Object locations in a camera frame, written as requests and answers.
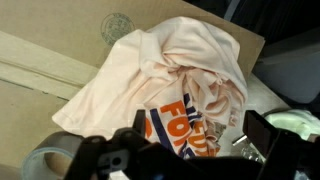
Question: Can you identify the yellow-green cloth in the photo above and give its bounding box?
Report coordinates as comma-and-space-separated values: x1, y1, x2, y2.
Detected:
265, 109, 320, 140

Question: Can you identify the peach printed t-shirt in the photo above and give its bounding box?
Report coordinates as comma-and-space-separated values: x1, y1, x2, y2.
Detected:
53, 17, 247, 158

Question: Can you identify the grey duct tape roll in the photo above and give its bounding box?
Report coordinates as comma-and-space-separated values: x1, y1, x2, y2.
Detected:
21, 131, 83, 180

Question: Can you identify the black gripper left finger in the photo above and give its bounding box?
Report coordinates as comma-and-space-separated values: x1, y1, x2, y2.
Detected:
133, 110, 146, 136

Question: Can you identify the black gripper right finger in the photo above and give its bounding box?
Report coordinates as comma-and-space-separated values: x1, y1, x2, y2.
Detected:
243, 110, 281, 157

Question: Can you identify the cardboard box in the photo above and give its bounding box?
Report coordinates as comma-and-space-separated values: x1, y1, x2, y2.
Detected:
0, 0, 264, 160

